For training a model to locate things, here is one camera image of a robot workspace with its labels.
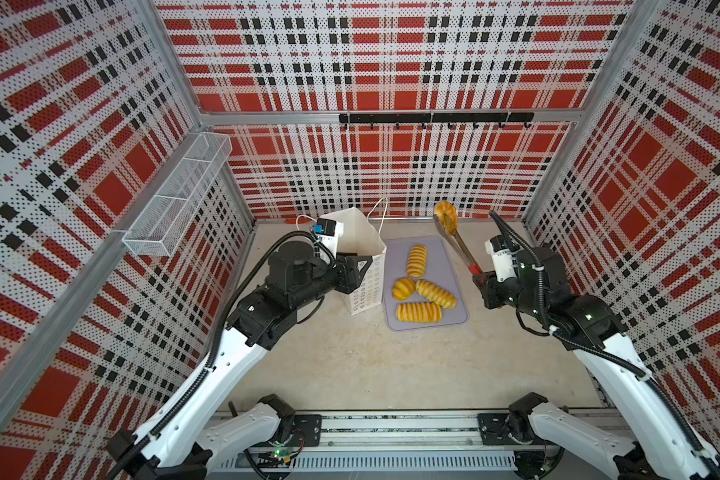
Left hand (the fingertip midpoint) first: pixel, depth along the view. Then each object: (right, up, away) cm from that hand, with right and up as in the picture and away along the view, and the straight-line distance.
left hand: (364, 263), depth 64 cm
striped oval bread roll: (+17, -1, +41) cm, 45 cm away
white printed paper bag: (-2, +7, +26) cm, 27 cm away
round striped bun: (+11, -10, +32) cm, 35 cm away
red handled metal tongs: (+24, +3, +10) cm, 26 cm away
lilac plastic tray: (+24, -6, +37) cm, 45 cm away
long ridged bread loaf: (+22, -12, +30) cm, 39 cm away
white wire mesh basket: (-64, +12, +28) cm, 71 cm away
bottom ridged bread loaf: (+16, -17, +26) cm, 35 cm away
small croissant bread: (+23, +13, +19) cm, 33 cm away
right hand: (+27, -4, +4) cm, 28 cm away
